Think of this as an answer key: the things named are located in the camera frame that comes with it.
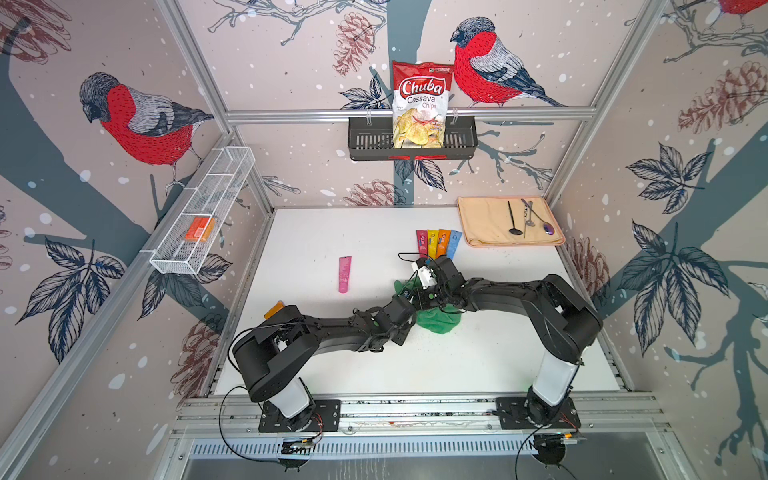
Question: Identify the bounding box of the green cleaning cloth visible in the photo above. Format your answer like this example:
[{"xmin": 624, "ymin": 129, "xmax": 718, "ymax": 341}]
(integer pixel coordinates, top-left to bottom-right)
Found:
[{"xmin": 394, "ymin": 278, "xmax": 464, "ymax": 335}]

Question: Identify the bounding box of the magenta toothpaste tube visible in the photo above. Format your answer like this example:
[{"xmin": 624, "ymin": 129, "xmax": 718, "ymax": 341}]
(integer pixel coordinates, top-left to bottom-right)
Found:
[{"xmin": 338, "ymin": 256, "xmax": 352, "ymax": 294}]

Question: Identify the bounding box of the white toothpaste tube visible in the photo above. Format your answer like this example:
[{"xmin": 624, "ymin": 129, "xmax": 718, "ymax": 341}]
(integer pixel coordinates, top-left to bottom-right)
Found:
[{"xmin": 416, "ymin": 266, "xmax": 437, "ymax": 289}]

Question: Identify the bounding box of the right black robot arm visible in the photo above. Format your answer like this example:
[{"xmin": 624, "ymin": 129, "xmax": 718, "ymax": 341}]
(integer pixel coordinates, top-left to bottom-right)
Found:
[{"xmin": 412, "ymin": 256, "xmax": 603, "ymax": 426}]

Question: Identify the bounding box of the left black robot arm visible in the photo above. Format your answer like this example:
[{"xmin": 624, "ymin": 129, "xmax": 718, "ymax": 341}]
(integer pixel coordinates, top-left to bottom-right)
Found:
[{"xmin": 230, "ymin": 295, "xmax": 416, "ymax": 428}]

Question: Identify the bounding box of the blue toothpaste tube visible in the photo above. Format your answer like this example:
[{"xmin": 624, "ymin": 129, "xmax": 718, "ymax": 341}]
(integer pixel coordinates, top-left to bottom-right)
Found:
[{"xmin": 446, "ymin": 230, "xmax": 463, "ymax": 259}]

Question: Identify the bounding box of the orange toothpaste tube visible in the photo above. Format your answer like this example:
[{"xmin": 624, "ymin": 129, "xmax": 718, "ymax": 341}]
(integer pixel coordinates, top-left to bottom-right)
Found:
[{"xmin": 435, "ymin": 229, "xmax": 452, "ymax": 258}]

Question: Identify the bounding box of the yellow toothpaste tube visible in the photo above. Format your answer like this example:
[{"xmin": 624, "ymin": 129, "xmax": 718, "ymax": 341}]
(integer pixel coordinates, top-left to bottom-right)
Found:
[{"xmin": 427, "ymin": 230, "xmax": 439, "ymax": 259}]

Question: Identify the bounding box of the red pink toothpaste tube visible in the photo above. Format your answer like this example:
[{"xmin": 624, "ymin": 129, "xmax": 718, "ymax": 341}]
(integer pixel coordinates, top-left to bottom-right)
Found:
[{"xmin": 416, "ymin": 230, "xmax": 428, "ymax": 258}]

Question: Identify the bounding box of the beige folded cloth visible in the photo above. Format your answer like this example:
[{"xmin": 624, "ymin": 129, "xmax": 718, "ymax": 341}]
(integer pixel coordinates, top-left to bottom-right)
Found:
[{"xmin": 458, "ymin": 197, "xmax": 564, "ymax": 246}]

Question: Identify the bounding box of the black spoon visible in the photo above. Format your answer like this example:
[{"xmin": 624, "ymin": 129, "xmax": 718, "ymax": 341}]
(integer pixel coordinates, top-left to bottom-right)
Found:
[{"xmin": 507, "ymin": 201, "xmax": 524, "ymax": 237}]

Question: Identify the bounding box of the orange snack packet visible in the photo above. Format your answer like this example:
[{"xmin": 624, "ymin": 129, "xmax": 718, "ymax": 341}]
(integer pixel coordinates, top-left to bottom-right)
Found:
[{"xmin": 264, "ymin": 301, "xmax": 285, "ymax": 320}]

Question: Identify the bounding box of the iridescent purple spoon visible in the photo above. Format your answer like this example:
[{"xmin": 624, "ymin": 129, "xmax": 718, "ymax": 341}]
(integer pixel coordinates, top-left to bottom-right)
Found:
[{"xmin": 522, "ymin": 199, "xmax": 555, "ymax": 236}]

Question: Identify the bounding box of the pink tray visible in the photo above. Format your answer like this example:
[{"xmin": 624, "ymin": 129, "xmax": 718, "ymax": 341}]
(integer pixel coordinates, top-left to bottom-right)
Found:
[{"xmin": 456, "ymin": 195, "xmax": 567, "ymax": 248}]

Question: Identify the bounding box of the Chuba cassava chips bag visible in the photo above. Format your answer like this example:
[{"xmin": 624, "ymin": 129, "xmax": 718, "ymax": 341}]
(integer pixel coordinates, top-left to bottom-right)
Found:
[{"xmin": 392, "ymin": 62, "xmax": 453, "ymax": 149}]

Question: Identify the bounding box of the orange packet in shelf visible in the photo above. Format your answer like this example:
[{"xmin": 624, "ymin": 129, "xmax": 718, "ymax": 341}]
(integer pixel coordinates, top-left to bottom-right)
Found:
[{"xmin": 184, "ymin": 216, "xmax": 216, "ymax": 243}]

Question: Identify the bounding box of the patterned handle utensil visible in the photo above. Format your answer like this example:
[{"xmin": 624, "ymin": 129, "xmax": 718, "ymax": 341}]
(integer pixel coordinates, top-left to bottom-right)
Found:
[{"xmin": 523, "ymin": 206, "xmax": 534, "ymax": 239}]

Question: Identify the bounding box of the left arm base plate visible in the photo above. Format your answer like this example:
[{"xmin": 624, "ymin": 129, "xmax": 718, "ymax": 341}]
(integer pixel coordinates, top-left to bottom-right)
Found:
[{"xmin": 258, "ymin": 399, "xmax": 341, "ymax": 433}]

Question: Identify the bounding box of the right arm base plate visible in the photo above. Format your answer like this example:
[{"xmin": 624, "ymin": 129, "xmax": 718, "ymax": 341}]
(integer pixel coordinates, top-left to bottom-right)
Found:
[{"xmin": 494, "ymin": 395, "xmax": 581, "ymax": 430}]

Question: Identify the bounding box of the black wire wall basket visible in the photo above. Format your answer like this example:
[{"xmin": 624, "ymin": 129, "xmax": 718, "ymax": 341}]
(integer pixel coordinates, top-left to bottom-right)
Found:
[{"xmin": 348, "ymin": 117, "xmax": 478, "ymax": 161}]

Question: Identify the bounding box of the white wire wall shelf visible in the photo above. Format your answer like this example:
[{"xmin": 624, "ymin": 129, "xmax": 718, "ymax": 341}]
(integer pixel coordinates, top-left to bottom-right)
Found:
[{"xmin": 150, "ymin": 146, "xmax": 255, "ymax": 275}]

